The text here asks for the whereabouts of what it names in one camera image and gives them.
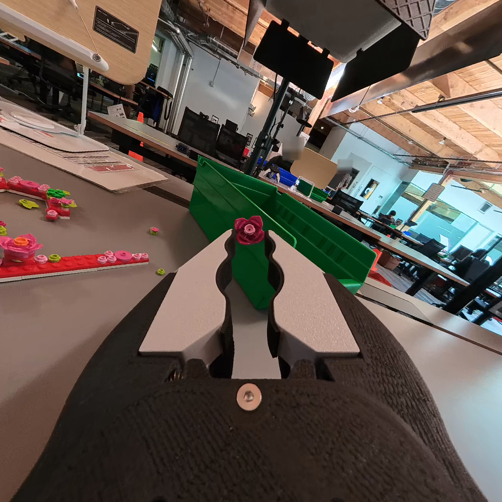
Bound magenta lego rose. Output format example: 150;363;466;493
234;215;265;246

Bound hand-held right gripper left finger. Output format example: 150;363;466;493
138;230;235;379

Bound blue plastic bins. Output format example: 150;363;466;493
260;158;299;185

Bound overhead light panel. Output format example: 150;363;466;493
246;0;437;103

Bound large red lego heart section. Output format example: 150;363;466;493
0;167;150;283

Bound orange traffic cone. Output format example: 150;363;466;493
368;248;393;287

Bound large green plastic bin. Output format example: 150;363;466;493
189;155;377;311

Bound black tripod pole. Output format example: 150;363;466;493
245;80;291;177

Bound small green bin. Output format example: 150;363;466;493
296;176;329;203

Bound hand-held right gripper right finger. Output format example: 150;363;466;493
266;230;361;378

